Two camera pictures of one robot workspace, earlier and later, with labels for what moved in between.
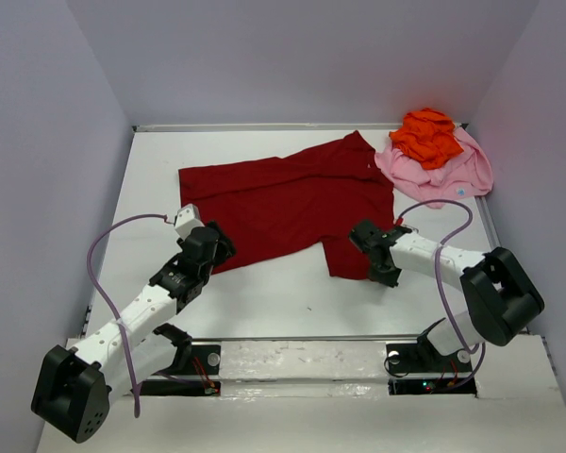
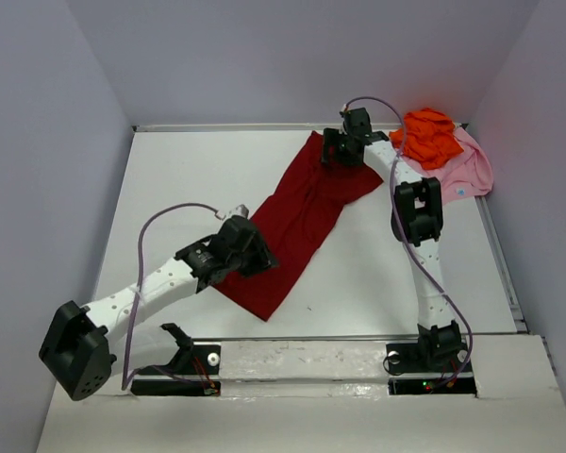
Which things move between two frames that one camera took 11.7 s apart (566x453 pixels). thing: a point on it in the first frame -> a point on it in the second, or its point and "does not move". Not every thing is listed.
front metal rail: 305,337 does not move
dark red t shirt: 268,204 -> 295,224
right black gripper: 374,252 -> 333,148
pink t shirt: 465,174 does not move
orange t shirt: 427,136 does not move
